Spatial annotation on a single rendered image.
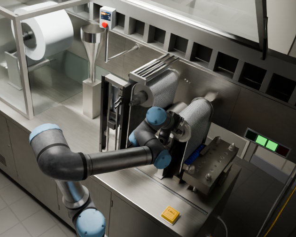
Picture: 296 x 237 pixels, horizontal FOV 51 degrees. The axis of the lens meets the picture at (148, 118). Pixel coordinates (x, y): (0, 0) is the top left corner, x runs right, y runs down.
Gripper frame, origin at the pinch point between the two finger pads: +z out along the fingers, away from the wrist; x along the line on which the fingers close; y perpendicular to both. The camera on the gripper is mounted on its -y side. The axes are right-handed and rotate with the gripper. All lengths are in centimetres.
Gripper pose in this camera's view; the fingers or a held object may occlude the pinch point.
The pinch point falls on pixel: (176, 130)
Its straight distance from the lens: 158.4
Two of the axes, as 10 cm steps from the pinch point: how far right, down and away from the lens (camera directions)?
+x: -8.0, -4.4, 4.0
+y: 4.7, -8.8, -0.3
